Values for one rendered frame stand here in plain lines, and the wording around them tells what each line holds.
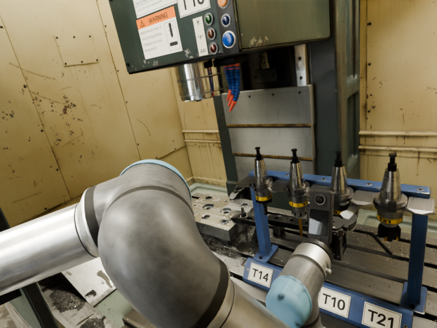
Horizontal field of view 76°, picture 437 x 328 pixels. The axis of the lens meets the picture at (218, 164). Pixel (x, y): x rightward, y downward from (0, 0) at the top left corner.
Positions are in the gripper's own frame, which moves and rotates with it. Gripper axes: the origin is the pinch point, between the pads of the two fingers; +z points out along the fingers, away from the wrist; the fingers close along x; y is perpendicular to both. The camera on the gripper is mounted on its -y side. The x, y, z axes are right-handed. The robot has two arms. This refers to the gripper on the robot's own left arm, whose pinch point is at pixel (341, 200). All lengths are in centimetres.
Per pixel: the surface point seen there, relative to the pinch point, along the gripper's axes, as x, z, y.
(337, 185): 0.1, -2.9, -5.8
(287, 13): -18, 19, -47
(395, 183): 12.0, -2.1, -7.8
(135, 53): -56, -7, -45
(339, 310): 1.9, -10.9, 26.0
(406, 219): 8, 89, 60
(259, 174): -21.4, -2.8, -6.3
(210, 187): -129, 88, 61
